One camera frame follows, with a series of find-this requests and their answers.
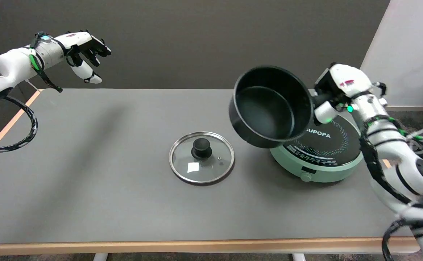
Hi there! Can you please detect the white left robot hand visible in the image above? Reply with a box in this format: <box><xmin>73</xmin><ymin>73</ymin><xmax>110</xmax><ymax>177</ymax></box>
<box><xmin>65</xmin><ymin>30</ymin><xmax>112</xmax><ymax>84</ymax></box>

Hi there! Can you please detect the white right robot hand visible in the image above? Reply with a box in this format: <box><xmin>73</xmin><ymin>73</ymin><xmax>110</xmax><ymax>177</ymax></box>
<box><xmin>314</xmin><ymin>63</ymin><xmax>374</xmax><ymax>125</ymax></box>

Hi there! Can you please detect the black pot with handle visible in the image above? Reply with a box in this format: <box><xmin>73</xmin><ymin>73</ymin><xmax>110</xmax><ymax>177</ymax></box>
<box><xmin>228</xmin><ymin>65</ymin><xmax>329</xmax><ymax>149</ymax></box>

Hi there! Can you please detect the green induction cooker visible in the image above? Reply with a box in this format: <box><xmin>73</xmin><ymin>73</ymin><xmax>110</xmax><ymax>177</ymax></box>
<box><xmin>269</xmin><ymin>112</ymin><xmax>365</xmax><ymax>183</ymax></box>

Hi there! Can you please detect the glass lid with black knob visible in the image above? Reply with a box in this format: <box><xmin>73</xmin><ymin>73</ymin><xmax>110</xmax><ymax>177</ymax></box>
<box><xmin>169</xmin><ymin>131</ymin><xmax>235</xmax><ymax>185</ymax></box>

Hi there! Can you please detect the thin green black cable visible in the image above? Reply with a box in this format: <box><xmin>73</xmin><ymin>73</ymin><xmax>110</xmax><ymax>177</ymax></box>
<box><xmin>29</xmin><ymin>32</ymin><xmax>63</xmax><ymax>93</ymax></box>

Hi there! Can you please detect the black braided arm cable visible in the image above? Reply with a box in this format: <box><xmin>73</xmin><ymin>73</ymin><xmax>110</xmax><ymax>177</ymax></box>
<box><xmin>358</xmin><ymin>125</ymin><xmax>423</xmax><ymax>261</ymax></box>

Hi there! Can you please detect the thick black braided cable loop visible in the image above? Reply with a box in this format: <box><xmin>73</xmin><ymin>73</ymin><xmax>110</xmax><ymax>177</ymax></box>
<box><xmin>0</xmin><ymin>95</ymin><xmax>38</xmax><ymax>153</ymax></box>

